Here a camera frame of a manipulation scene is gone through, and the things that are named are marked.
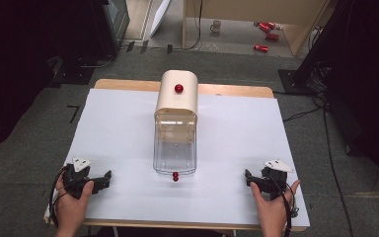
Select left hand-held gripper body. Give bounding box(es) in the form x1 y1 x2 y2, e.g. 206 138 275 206
61 157 95 200

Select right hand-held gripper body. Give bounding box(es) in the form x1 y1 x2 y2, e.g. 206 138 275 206
260 159 296 200

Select clear drawer with red knob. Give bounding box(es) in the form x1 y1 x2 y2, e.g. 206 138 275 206
152 111 198 183

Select cream case with red knob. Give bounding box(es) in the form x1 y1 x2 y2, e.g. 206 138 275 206
154 69 199 117

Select person's left hand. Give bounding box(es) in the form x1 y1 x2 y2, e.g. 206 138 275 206
54 180 95 233

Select person's right hand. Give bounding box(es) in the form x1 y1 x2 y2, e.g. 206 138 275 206
250 179 302 237

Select white table cover sheet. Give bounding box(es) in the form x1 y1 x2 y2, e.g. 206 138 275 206
64 88 311 229

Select wooden table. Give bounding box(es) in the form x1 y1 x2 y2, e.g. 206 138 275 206
43 78 308 232

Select black stand with base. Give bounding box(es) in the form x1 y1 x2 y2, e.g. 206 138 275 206
277 0 354 97

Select grey mug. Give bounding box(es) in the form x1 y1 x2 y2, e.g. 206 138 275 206
209 20 222 34

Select white board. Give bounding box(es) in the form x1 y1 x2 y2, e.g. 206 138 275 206
149 0 172 29

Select left hand-held gripper black cable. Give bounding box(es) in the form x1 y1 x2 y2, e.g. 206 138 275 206
48 165 71 229

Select hand-held gripper black cable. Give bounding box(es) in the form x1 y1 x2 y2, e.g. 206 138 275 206
48 165 71 229
269 176 300 237

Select right hand-held gripper black cable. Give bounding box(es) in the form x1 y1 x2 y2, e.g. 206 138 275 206
269 176 300 237

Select long black floor cable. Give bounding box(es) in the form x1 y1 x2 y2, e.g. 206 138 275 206
322 108 354 237

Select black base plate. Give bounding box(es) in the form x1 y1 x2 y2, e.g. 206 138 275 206
49 64 96 87

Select black hanging cable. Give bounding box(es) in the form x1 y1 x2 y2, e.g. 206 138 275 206
183 0 203 51

